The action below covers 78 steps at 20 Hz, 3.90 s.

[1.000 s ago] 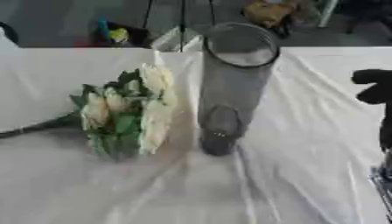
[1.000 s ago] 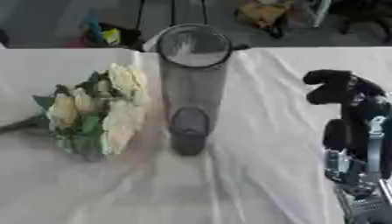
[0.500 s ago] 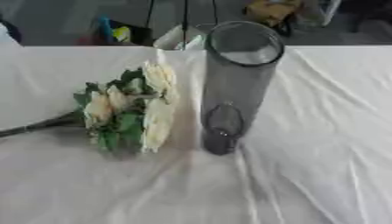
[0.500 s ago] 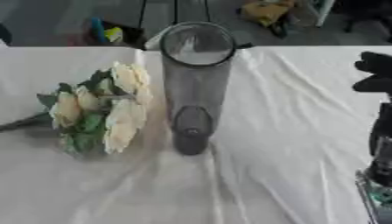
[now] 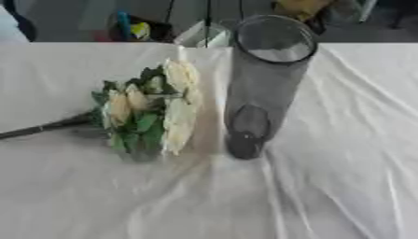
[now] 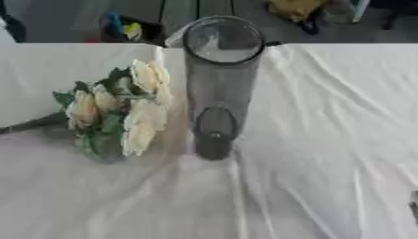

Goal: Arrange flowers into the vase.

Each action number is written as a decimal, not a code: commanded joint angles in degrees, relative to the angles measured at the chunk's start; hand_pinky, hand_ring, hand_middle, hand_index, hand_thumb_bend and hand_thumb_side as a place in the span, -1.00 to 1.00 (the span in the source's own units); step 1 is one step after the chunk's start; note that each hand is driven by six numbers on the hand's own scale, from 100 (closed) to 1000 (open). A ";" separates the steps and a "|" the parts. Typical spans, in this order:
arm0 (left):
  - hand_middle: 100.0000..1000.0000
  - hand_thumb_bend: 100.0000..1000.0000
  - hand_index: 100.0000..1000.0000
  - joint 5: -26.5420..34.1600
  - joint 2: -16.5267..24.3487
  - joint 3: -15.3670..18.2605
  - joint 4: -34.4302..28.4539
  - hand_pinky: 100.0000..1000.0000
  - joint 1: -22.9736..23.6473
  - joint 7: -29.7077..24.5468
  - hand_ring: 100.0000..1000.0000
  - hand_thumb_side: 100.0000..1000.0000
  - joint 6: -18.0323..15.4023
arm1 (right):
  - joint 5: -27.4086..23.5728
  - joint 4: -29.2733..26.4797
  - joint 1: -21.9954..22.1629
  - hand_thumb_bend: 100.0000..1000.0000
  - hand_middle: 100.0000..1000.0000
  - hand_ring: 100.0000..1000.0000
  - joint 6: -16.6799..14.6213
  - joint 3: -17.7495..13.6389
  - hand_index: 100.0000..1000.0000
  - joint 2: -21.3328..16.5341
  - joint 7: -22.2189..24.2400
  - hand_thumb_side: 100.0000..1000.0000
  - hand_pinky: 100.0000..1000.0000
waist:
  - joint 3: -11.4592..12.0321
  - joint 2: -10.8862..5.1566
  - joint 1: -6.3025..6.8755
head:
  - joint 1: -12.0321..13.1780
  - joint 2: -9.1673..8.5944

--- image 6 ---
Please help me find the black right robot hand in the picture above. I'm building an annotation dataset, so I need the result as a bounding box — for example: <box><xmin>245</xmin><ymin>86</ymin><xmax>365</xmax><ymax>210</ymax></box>
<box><xmin>408</xmin><ymin>190</ymin><xmax>418</xmax><ymax>223</ymax></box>

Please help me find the tall grey glass vase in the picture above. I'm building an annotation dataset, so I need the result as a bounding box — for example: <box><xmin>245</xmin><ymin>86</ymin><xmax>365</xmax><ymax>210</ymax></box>
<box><xmin>179</xmin><ymin>15</ymin><xmax>268</xmax><ymax>162</ymax></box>

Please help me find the yellow bag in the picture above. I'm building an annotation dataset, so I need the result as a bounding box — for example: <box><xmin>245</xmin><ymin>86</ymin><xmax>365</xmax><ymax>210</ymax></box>
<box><xmin>266</xmin><ymin>0</ymin><xmax>327</xmax><ymax>23</ymax></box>

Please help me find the cream rose bouquet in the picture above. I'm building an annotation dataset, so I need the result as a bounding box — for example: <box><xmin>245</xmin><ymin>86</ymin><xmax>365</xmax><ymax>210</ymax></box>
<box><xmin>0</xmin><ymin>59</ymin><xmax>175</xmax><ymax>162</ymax></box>

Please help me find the black bag with colourful items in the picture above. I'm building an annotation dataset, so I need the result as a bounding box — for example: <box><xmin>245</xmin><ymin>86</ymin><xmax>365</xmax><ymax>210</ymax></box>
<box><xmin>98</xmin><ymin>10</ymin><xmax>167</xmax><ymax>45</ymax></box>

